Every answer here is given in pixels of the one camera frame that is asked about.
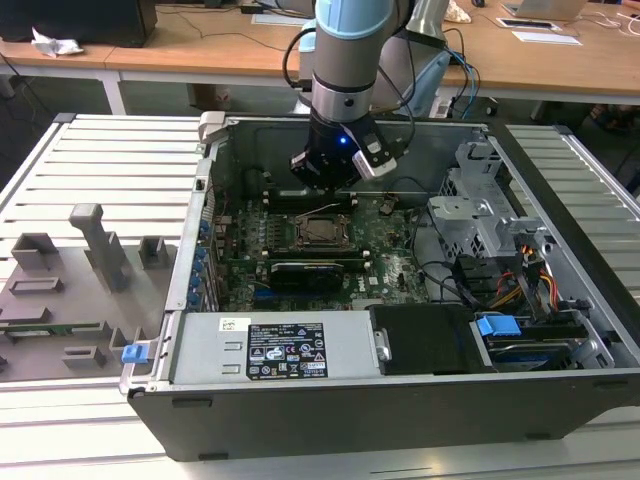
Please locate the thin metal locking lever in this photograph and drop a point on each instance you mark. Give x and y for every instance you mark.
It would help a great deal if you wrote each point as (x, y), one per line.
(320, 209)

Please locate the silver topped CPU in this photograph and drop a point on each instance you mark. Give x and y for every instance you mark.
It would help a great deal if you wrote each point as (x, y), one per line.
(321, 230)

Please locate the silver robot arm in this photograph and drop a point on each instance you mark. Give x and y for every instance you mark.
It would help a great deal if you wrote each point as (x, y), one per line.
(345, 55)

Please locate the black RAM slot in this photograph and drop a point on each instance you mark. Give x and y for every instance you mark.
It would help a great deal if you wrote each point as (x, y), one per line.
(285, 195)
(357, 252)
(280, 205)
(357, 268)
(282, 190)
(285, 200)
(357, 257)
(357, 262)

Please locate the CPU socket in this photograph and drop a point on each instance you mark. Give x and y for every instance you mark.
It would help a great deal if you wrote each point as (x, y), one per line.
(322, 245)

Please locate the black graphics card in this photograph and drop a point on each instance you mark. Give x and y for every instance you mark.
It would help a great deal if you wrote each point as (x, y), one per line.
(307, 275)

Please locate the grey plastic case latch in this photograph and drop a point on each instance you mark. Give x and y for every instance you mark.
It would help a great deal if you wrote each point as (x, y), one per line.
(210, 127)

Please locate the green motherboard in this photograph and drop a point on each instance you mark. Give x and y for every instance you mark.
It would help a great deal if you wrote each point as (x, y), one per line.
(395, 270)

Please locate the silver metal drive cage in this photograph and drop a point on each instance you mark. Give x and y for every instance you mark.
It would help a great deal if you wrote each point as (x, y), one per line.
(465, 220)

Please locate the wooden desk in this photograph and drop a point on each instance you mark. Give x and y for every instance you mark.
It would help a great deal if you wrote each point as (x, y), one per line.
(200, 55)

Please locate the black plastic shroud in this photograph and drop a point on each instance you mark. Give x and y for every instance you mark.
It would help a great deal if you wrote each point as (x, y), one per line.
(425, 340)

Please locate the grey power supply with label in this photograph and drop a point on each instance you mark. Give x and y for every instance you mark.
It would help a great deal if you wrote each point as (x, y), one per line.
(210, 350)

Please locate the hard disk in blue carrier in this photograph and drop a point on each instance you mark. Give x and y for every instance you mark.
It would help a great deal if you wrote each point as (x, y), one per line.
(497, 326)

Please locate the white paper sheet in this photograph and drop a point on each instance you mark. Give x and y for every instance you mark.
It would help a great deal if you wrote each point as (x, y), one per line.
(547, 38)

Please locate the grey metal PC case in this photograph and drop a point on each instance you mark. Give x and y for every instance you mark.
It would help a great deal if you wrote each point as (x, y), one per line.
(300, 420)

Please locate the silver laptop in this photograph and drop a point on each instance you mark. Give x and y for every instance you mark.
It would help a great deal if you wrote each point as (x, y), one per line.
(545, 7)

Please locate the blue case latch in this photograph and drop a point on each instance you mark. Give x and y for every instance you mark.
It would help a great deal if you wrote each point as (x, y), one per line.
(135, 354)

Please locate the black box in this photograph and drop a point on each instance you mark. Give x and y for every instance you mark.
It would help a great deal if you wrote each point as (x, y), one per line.
(75, 20)

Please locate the grey parts rack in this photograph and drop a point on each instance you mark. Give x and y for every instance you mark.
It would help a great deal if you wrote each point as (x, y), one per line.
(75, 310)

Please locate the crumpled white paper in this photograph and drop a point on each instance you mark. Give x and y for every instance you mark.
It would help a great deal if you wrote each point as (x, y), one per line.
(55, 46)

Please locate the green RAM stick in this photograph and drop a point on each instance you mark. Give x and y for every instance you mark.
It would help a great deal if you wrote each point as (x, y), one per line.
(70, 328)

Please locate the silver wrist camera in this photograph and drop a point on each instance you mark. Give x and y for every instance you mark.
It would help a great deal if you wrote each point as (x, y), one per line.
(375, 155)

